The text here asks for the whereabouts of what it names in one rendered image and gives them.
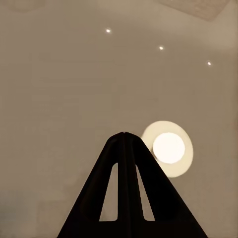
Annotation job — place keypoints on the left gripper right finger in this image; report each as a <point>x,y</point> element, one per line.
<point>173,219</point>

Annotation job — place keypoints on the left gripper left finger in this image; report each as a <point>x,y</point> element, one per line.
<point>83,220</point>

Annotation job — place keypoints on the coffee table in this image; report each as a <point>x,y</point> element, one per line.
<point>74,73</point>

